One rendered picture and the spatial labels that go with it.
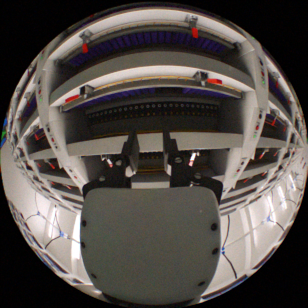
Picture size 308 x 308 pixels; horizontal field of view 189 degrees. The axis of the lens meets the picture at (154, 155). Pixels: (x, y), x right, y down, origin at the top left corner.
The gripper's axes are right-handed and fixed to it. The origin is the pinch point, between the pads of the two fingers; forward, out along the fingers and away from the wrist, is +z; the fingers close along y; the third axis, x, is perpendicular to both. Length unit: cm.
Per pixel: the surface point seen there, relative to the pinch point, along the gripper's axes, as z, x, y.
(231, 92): 17.5, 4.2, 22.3
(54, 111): 15.0, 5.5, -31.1
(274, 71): 19, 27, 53
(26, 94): 18, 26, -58
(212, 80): 9.2, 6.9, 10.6
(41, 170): 14, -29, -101
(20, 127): 19, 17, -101
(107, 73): 13.7, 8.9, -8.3
